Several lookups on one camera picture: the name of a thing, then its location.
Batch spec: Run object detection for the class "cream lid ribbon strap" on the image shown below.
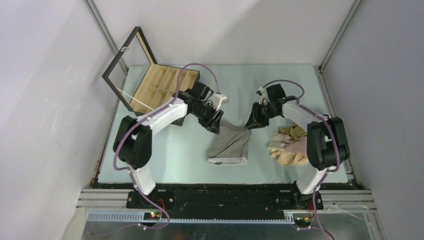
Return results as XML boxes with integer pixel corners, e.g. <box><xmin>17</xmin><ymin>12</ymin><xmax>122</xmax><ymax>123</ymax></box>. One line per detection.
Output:
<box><xmin>115</xmin><ymin>86</ymin><xmax>155</xmax><ymax>111</ymax></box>

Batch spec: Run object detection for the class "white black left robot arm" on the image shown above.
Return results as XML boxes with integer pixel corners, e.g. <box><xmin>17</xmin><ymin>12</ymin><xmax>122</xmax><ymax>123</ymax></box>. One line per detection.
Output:
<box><xmin>113</xmin><ymin>81</ymin><xmax>229</xmax><ymax>208</ymax></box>

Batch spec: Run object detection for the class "left controller board with leds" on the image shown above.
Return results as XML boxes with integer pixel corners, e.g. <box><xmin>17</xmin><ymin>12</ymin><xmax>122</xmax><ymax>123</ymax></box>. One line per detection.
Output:
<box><xmin>143</xmin><ymin>211</ymin><xmax>162</xmax><ymax>221</ymax></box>

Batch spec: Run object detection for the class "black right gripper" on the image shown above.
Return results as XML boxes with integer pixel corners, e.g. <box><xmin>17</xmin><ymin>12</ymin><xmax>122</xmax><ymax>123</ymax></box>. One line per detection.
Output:
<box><xmin>244</xmin><ymin>101</ymin><xmax>279</xmax><ymax>130</ymax></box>

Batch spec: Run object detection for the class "olive green underwear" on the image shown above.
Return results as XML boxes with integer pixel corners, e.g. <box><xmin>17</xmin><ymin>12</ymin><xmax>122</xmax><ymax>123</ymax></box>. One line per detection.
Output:
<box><xmin>278</xmin><ymin>124</ymin><xmax>307</xmax><ymax>141</ymax></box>

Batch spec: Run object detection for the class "black divided storage box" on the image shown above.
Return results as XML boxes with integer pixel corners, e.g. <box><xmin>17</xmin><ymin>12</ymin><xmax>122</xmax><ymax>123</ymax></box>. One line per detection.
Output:
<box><xmin>102</xmin><ymin>26</ymin><xmax>201</xmax><ymax>116</ymax></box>

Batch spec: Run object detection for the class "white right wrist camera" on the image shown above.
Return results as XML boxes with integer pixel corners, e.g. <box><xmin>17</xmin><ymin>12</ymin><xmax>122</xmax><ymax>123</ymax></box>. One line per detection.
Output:
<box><xmin>256</xmin><ymin>86</ymin><xmax>269</xmax><ymax>105</ymax></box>

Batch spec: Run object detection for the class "grey slotted cable duct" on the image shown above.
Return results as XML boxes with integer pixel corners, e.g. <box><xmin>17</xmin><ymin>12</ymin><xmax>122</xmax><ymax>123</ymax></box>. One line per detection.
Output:
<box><xmin>86</xmin><ymin>210</ymin><xmax>295</xmax><ymax>225</ymax></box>

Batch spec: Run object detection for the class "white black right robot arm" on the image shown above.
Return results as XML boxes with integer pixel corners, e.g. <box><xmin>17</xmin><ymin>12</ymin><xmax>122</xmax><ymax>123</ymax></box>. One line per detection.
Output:
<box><xmin>245</xmin><ymin>79</ymin><xmax>350</xmax><ymax>209</ymax></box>

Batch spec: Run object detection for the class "beige crumpled underwear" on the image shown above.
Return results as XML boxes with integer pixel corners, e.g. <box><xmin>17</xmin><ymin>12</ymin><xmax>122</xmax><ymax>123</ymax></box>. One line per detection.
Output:
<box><xmin>268</xmin><ymin>132</ymin><xmax>309</xmax><ymax>167</ymax></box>

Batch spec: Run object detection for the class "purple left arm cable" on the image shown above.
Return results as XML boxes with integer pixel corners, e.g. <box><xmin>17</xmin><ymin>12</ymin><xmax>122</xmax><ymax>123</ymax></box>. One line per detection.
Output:
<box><xmin>113</xmin><ymin>62</ymin><xmax>221</xmax><ymax>171</ymax></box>

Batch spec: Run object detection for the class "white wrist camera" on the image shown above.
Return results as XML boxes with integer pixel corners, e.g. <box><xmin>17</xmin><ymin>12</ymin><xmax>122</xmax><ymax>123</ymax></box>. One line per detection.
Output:
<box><xmin>256</xmin><ymin>86</ymin><xmax>269</xmax><ymax>105</ymax></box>
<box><xmin>210</xmin><ymin>93</ymin><xmax>229</xmax><ymax>111</ymax></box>

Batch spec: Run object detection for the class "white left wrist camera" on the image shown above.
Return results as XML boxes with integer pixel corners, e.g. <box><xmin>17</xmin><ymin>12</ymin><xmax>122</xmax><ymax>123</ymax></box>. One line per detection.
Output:
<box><xmin>210</xmin><ymin>93</ymin><xmax>229</xmax><ymax>111</ymax></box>

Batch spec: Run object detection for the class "right controller board with leds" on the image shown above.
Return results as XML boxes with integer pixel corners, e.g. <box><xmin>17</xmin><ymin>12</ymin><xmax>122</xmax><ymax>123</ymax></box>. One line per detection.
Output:
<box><xmin>294</xmin><ymin>216</ymin><xmax>315</xmax><ymax>228</ymax></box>

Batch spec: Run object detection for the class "controller board with leds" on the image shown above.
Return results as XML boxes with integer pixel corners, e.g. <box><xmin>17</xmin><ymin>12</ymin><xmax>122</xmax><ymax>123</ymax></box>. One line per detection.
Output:
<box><xmin>143</xmin><ymin>211</ymin><xmax>162</xmax><ymax>221</ymax></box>
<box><xmin>294</xmin><ymin>216</ymin><xmax>315</xmax><ymax>228</ymax></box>

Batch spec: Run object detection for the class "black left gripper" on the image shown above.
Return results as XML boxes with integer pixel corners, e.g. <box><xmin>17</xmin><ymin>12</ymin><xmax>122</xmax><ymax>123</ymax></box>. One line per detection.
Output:
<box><xmin>191</xmin><ymin>102</ymin><xmax>224</xmax><ymax>135</ymax></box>

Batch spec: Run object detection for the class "pale pink underwear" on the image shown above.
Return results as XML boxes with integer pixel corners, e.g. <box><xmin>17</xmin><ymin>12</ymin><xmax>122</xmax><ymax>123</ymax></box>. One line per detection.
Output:
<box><xmin>284</xmin><ymin>136</ymin><xmax>307</xmax><ymax>156</ymax></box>

